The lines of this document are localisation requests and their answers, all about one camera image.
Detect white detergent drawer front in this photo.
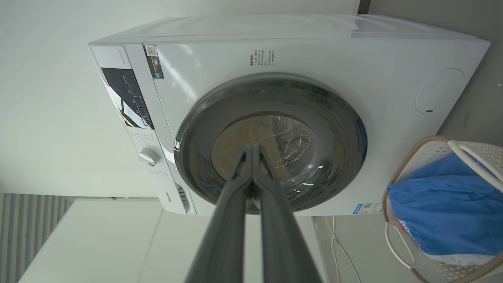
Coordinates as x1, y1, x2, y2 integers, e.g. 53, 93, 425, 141
158, 182, 196, 215

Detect blue energy label sticker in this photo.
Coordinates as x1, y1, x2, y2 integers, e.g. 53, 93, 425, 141
352, 202, 382, 215

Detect round white filter cover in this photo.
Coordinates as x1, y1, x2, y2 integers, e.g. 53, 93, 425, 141
415, 69, 465, 114

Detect black rectangular promo sticker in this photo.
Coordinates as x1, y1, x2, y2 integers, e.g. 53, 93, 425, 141
145, 45, 164, 79

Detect black washer display panel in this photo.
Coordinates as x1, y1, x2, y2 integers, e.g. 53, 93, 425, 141
101, 68, 154, 129

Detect blue garment white lettering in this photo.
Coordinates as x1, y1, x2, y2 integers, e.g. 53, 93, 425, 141
387, 153, 503, 256

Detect white low cabinet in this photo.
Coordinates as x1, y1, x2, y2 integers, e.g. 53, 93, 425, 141
18, 198, 327, 283

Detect grey ribbed wall panel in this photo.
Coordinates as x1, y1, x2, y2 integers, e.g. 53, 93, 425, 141
0, 193, 73, 283

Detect white front-load washing machine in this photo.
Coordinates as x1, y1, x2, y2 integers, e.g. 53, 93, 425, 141
88, 15, 491, 217

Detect small printed text label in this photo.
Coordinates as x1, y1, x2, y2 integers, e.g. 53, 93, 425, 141
250, 49, 275, 66

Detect silver washer program knob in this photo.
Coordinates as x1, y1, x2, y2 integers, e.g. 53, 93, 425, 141
138, 148, 160, 166

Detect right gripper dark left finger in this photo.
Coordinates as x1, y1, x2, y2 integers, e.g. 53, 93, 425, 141
185, 145, 254, 283

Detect thin white power cable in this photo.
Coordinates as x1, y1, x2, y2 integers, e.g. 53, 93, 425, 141
325, 215, 362, 283

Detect black round glass washer door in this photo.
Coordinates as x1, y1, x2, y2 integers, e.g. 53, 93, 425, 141
174, 73, 368, 215

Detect white laundry basket brown rim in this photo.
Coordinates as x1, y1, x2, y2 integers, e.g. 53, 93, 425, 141
382, 136, 503, 283

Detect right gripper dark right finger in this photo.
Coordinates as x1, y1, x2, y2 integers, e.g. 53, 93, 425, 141
251, 145, 323, 283

